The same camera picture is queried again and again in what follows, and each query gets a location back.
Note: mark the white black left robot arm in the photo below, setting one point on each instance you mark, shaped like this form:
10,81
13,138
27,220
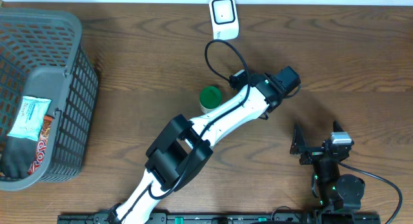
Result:
184,146

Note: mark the red orange snack packet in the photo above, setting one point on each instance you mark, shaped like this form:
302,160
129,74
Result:
41,145

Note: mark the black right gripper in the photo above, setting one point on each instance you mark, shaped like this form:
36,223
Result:
312,153

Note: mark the green lid jar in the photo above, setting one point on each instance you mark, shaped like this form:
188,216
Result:
210,98

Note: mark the light blue wet wipes pack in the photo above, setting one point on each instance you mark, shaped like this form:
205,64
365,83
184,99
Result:
29,119

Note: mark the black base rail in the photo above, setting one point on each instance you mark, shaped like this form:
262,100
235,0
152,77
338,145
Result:
282,216

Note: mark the grey plastic mesh basket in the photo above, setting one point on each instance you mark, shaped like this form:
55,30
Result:
42,56

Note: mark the dark grey cloth pouch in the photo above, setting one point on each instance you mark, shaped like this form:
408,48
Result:
17,157

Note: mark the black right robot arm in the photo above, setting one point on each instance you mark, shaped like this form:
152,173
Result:
340,194

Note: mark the white barcode scanner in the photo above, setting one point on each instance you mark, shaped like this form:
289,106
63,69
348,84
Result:
224,19

